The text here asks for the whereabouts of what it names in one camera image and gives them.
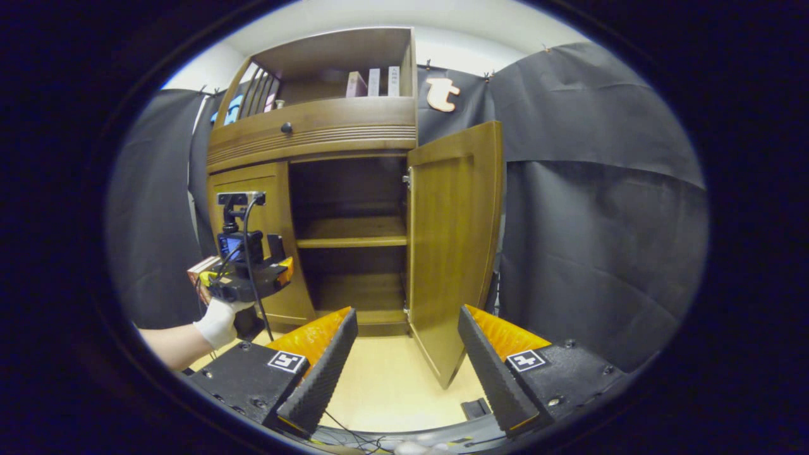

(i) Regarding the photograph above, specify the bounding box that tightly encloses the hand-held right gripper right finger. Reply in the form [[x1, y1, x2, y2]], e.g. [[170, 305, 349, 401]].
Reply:
[[458, 305, 626, 438]]

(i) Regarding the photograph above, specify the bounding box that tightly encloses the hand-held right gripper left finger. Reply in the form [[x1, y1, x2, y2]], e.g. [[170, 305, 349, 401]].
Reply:
[[183, 307, 359, 438]]

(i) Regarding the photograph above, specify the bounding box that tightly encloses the wooden cabinet door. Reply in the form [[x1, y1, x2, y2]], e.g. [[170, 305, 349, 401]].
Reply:
[[209, 162, 317, 326], [404, 121, 504, 389]]

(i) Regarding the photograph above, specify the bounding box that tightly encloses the wooden double-door shoe cabinet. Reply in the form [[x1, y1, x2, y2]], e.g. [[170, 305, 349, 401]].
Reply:
[[205, 27, 504, 389]]

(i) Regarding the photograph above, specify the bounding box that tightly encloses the red cover book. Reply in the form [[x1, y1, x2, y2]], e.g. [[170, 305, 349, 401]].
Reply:
[[187, 256, 222, 305]]

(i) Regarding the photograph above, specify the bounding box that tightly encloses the wooden inner shelf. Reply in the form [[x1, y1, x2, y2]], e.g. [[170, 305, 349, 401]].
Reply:
[[295, 217, 408, 248]]

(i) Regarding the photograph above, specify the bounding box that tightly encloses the black backdrop cloth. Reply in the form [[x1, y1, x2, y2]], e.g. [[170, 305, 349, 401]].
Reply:
[[104, 41, 709, 373]]

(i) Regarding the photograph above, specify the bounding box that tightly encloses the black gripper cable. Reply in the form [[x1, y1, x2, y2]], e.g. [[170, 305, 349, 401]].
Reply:
[[243, 195, 276, 342]]

